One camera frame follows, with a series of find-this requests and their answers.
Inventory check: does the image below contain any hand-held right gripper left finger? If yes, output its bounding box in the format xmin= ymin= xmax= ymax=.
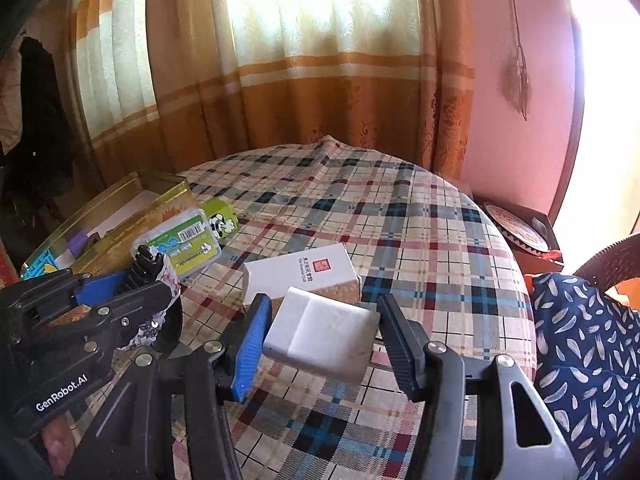
xmin=65 ymin=292 xmax=274 ymax=480

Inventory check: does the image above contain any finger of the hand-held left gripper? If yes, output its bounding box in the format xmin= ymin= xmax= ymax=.
xmin=20 ymin=281 xmax=172 ymax=356
xmin=0 ymin=267 xmax=135 ymax=321

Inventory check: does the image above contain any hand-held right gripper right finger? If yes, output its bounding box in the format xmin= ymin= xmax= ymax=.
xmin=376 ymin=292 xmax=581 ymax=480

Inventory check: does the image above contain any purple block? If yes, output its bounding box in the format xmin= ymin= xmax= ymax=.
xmin=67 ymin=229 xmax=91 ymax=256

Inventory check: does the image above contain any black floral hair claw clip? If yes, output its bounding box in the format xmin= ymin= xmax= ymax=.
xmin=117 ymin=245 xmax=182 ymax=351

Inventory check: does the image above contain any blue box with yellow cartoon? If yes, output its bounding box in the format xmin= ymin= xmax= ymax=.
xmin=22 ymin=250 xmax=58 ymax=281

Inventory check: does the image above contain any white charger adapter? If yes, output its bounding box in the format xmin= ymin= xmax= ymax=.
xmin=262 ymin=286 xmax=382 ymax=386

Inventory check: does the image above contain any clear box with green label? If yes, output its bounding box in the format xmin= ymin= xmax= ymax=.
xmin=131 ymin=206 xmax=222 ymax=281

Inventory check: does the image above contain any golden tin box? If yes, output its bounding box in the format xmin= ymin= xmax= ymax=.
xmin=20 ymin=170 xmax=201 ymax=281

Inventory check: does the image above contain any white cardboard box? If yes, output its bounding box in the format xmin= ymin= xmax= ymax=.
xmin=242 ymin=242 xmax=362 ymax=311

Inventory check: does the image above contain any green cartoon box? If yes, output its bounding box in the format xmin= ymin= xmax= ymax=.
xmin=202 ymin=197 xmax=240 ymax=241

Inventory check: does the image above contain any person's left hand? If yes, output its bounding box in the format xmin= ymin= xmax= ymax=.
xmin=40 ymin=417 xmax=78 ymax=478

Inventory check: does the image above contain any white paper sheet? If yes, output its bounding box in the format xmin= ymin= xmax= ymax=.
xmin=115 ymin=190 xmax=161 ymax=231

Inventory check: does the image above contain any brown cabinet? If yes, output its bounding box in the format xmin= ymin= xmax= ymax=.
xmin=472 ymin=190 xmax=563 ymax=281

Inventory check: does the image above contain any round cookie tin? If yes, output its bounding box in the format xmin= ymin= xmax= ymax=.
xmin=482 ymin=202 xmax=551 ymax=253

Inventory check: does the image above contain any dark hanging clothing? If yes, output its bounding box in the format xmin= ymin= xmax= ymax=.
xmin=0 ymin=35 xmax=81 ymax=201

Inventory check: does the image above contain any blue feather print cloth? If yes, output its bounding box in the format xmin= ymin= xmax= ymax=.
xmin=530 ymin=272 xmax=640 ymax=480

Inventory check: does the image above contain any brown wicker chair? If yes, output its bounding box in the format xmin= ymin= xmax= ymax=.
xmin=572 ymin=232 xmax=640 ymax=311

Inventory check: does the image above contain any orange and cream curtain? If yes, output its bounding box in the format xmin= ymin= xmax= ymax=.
xmin=70 ymin=0 xmax=476 ymax=186

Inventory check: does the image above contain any hanging tassel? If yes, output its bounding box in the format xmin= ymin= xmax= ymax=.
xmin=502 ymin=0 xmax=532 ymax=121

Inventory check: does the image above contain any dark wooden door frame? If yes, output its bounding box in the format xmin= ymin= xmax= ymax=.
xmin=547 ymin=0 xmax=586 ymax=226

